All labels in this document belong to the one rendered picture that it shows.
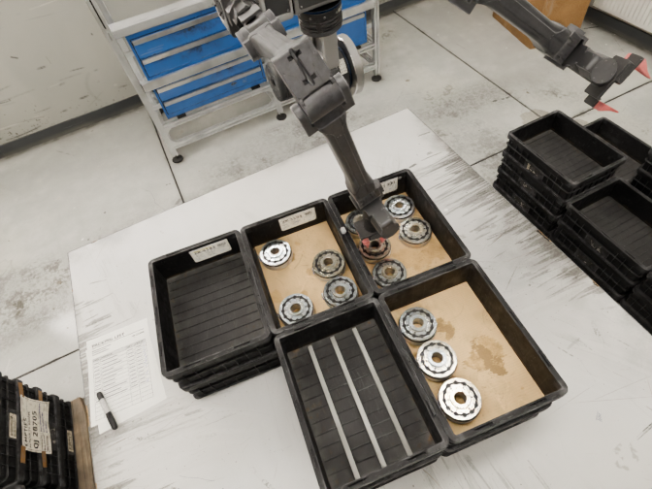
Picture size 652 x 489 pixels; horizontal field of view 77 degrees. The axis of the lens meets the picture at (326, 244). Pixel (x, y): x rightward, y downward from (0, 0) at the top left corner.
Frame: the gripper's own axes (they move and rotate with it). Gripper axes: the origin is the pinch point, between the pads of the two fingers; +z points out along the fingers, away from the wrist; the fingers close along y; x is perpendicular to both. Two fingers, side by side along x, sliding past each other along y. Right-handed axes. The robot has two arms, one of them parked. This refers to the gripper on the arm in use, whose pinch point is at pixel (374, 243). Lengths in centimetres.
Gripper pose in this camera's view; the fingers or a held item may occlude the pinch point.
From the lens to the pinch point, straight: 130.3
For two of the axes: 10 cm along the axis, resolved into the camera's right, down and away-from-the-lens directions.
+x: -3.2, -7.5, 5.8
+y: 9.4, -3.3, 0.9
